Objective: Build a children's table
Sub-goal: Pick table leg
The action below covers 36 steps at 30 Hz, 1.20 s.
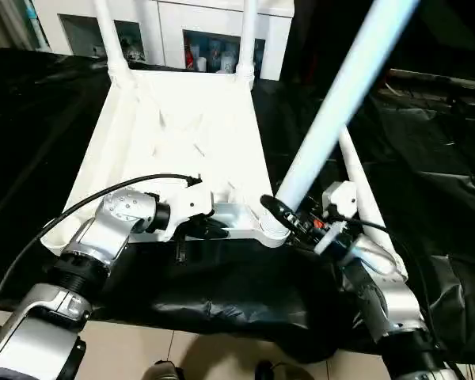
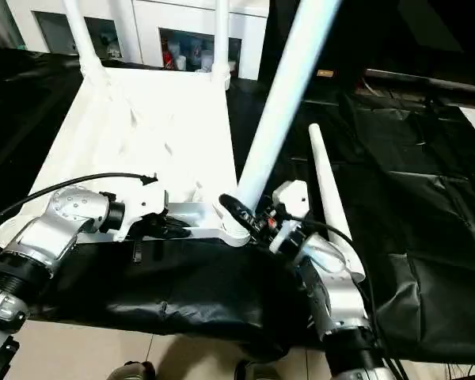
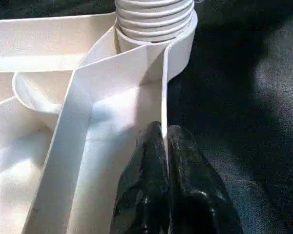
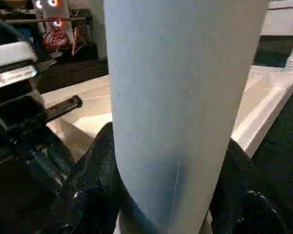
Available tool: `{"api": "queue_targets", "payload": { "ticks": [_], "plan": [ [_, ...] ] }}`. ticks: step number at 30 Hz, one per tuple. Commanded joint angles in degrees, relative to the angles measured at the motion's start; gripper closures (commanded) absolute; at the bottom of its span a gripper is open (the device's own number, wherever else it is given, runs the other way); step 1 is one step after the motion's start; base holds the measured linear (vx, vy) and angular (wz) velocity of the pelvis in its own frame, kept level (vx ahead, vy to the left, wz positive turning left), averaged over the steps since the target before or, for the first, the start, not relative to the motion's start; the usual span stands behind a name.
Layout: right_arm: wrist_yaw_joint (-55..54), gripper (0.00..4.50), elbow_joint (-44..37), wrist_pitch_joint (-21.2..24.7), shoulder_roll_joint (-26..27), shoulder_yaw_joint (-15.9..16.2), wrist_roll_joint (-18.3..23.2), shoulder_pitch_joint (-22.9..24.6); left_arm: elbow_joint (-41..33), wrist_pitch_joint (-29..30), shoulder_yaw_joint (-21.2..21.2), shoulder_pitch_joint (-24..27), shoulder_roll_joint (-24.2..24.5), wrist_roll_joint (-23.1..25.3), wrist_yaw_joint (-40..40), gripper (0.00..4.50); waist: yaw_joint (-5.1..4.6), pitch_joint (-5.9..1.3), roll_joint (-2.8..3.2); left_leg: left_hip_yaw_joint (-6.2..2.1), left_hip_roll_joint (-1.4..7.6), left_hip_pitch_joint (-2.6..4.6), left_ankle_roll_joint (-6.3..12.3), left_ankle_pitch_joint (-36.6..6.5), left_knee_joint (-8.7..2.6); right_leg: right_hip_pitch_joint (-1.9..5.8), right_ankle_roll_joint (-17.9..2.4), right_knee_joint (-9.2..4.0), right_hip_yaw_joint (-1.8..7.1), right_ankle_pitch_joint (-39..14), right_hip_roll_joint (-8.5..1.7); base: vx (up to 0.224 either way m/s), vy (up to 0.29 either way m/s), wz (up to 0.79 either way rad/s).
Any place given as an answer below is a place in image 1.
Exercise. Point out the white plastic table top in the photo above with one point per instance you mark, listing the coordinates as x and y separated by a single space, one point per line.
174 118

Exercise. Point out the white plastic table leg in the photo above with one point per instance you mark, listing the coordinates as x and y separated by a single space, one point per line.
340 99
247 39
356 170
105 31

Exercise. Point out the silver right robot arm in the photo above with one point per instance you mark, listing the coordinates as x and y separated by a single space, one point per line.
384 277

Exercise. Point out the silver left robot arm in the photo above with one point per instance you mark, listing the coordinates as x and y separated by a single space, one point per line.
103 221

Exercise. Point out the black right robot foot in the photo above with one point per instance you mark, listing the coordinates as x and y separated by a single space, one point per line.
277 372

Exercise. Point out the white patterned cup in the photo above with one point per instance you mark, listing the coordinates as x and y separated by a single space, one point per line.
228 61

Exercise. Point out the small white jar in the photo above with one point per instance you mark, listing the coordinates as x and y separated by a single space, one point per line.
202 64

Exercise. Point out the red bottle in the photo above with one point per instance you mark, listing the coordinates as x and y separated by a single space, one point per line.
189 57

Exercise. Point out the black work mat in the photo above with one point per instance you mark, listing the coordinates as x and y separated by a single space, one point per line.
43 118

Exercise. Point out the white sideboard cabinet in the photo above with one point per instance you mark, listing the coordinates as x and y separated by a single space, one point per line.
162 20

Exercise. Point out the light blue plastic rack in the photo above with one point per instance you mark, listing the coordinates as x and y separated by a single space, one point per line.
37 27

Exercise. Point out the beige curtain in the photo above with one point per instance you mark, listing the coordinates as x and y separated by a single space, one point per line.
0 23

